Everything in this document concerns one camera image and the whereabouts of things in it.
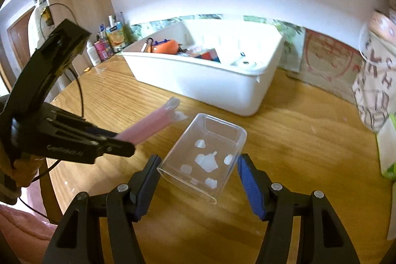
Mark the clear plastic box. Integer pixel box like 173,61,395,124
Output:
157,112,247,205

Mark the orange fruit print packet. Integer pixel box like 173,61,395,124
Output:
105,22,127,51

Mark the pink round box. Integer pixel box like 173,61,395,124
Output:
370,9,396,36

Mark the pink comb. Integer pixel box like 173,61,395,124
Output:
116,97,189,145

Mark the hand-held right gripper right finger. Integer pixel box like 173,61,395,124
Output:
238,153,361,264

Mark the pink can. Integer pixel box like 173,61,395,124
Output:
94,40,113,62

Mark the small white bottle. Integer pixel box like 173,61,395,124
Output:
87,41,101,67

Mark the white plastic storage bin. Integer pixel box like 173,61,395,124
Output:
122,19,287,117

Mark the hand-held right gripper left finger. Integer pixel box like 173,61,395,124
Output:
42,155,162,264

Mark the printed fabric storage bag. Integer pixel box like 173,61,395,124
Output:
353,9,396,133

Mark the pink fuzzy clothing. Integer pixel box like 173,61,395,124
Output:
0,205,58,255

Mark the orange round toy with strap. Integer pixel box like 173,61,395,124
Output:
151,39,180,55

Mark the person's left hand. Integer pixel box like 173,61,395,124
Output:
0,156,43,189

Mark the multicoloured puzzle cube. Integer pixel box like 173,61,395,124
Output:
198,49,221,62

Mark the cardboard with red drawing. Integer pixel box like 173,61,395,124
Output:
301,29,362,104

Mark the green tissue pack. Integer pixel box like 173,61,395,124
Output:
377,114,396,181

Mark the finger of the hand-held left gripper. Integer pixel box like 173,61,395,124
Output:
22,140,137,164
46,103,120,141

